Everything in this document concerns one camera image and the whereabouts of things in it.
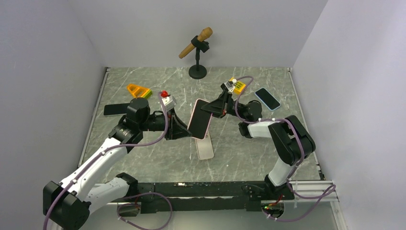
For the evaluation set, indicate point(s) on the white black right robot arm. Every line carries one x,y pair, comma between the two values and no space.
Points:
292,141

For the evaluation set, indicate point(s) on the black microphone stand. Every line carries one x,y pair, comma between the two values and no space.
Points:
197,71

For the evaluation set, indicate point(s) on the orange green toy block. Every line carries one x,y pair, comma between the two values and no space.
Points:
138,91

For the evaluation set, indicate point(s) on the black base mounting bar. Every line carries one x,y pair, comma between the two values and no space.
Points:
204,196

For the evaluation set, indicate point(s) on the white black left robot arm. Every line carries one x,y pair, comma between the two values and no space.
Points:
68,204

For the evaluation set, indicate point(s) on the phone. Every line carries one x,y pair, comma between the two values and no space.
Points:
200,120
267,99

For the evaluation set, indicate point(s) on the wooden microphone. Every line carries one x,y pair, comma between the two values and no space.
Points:
198,42

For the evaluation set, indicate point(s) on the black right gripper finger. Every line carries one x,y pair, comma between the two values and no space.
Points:
216,108
226,96

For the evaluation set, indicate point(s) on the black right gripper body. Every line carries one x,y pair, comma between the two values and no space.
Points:
231,109

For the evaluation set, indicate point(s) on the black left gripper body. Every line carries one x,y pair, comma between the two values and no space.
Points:
168,134

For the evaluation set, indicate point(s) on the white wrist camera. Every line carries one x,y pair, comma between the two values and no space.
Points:
169,102
230,85

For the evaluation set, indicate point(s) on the black smartphone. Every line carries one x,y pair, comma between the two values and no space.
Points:
115,109

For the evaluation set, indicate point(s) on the beige phone case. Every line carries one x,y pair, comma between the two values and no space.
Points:
204,147

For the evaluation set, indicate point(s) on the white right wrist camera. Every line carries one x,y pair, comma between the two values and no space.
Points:
230,85

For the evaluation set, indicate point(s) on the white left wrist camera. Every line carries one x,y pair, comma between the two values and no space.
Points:
169,102

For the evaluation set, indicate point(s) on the yellow toy brick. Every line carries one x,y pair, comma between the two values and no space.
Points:
237,86

